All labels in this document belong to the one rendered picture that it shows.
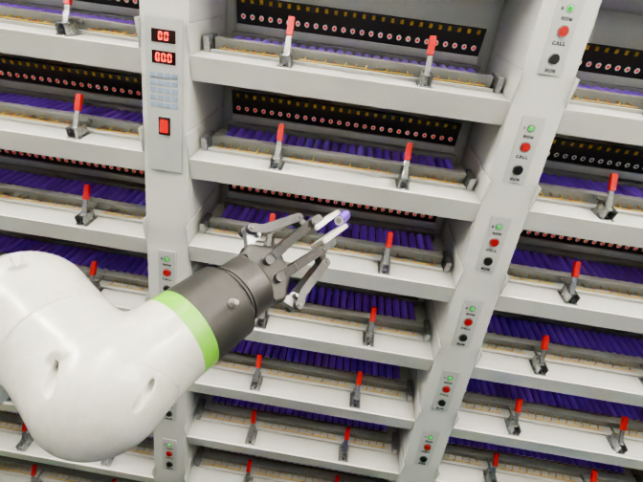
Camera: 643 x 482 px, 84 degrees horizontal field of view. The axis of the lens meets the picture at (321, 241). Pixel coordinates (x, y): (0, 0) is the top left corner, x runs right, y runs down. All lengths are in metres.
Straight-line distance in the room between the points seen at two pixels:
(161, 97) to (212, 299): 0.52
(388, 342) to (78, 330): 0.71
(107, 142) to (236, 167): 0.29
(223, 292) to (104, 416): 0.14
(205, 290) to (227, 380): 0.69
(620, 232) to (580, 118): 0.25
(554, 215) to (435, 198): 0.24
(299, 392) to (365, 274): 0.39
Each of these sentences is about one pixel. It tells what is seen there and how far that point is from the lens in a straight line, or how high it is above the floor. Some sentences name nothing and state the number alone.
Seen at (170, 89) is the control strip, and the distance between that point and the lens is 0.80.
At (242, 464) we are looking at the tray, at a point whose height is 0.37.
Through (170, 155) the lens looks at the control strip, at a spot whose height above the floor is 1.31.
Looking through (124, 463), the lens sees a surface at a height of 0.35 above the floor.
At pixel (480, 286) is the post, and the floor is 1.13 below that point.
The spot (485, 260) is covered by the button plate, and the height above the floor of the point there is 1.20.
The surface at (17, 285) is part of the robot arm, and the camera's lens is 0.41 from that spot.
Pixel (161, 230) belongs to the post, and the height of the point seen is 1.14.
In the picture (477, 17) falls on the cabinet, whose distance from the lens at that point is 0.98.
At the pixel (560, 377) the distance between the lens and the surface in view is 1.07.
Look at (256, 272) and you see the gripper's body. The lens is 0.41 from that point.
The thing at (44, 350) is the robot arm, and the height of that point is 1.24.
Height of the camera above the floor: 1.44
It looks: 20 degrees down
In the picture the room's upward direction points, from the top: 8 degrees clockwise
